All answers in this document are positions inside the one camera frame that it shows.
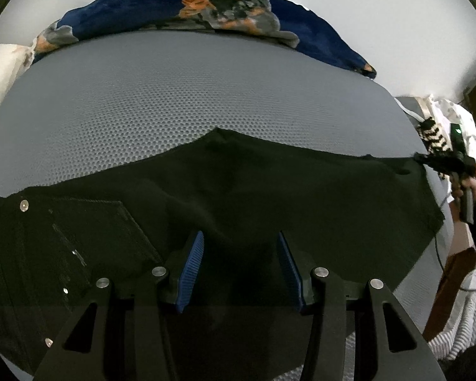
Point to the brown wooden board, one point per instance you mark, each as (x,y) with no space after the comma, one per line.
(452,289)

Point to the person's right hand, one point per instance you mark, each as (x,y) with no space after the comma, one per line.
(470,190)

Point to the white patterned pillow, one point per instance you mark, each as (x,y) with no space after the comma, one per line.
(0,71)

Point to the striped bed sheet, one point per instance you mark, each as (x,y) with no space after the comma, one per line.
(468,325)

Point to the zebra striped cloth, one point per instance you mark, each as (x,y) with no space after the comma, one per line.
(432,135)

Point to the grey mesh mattress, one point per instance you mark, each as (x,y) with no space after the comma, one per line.
(182,95)

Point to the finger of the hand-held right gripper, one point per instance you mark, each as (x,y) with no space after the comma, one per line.
(432,160)

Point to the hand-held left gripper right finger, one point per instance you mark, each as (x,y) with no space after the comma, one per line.
(290,270)

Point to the blue printed blanket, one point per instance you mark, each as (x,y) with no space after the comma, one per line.
(321,35)

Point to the white plastic bag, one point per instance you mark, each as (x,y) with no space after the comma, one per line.
(448,113)

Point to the black pants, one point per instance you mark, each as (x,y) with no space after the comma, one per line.
(261,174)

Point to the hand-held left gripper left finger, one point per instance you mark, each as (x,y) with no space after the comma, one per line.
(190,270)

